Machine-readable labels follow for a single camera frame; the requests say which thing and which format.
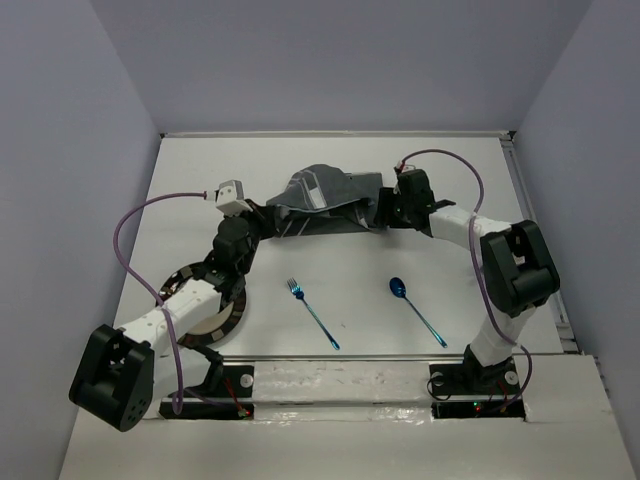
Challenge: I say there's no grey striped cloth napkin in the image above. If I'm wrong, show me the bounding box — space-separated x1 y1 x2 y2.
266 164 383 238

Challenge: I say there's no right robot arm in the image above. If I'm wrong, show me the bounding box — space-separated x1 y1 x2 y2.
374 169 560 393

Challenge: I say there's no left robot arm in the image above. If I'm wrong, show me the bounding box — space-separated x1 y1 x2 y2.
69 200 276 432

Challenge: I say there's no black rimmed dinner plate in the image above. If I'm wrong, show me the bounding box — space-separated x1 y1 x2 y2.
159 262 247 348

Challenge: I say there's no blue metal fork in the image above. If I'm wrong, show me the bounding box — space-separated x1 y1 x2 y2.
287 278 341 351

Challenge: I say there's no blue metal spoon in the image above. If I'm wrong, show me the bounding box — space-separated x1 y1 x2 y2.
389 277 448 348

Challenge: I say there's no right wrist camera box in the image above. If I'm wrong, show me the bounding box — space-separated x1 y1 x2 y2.
394 160 407 175

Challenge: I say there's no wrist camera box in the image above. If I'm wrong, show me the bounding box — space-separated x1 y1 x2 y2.
394 160 407 175
215 180 251 217

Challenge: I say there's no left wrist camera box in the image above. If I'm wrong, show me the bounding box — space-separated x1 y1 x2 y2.
215 180 251 217

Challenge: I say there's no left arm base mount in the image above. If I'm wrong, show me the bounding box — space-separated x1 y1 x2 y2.
146 347 255 421

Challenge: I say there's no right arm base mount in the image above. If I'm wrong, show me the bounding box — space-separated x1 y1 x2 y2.
426 348 526 420

